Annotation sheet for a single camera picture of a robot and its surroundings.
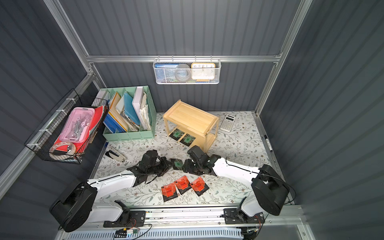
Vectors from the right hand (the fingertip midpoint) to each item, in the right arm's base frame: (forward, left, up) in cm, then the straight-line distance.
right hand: (187, 167), depth 82 cm
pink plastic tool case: (+10, +53, +23) cm, 58 cm away
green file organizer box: (+32, +37, +10) cm, 50 cm away
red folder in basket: (+18, +46, +23) cm, 55 cm away
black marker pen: (+25, -57, -13) cm, 64 cm away
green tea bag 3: (+4, +6, -4) cm, 9 cm away
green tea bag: (+28, +9, -6) cm, 30 cm away
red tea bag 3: (-7, -7, -8) cm, 13 cm away
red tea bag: (-11, +10, -9) cm, 17 cm away
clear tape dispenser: (0, +56, +20) cm, 60 cm away
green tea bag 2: (+23, +1, -6) cm, 24 cm away
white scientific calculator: (+39, -29, -7) cm, 49 cm away
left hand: (+3, +8, -1) cm, 8 cm away
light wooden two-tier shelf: (+23, -4, +12) cm, 27 cm away
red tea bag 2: (-7, +2, -8) cm, 11 cm away
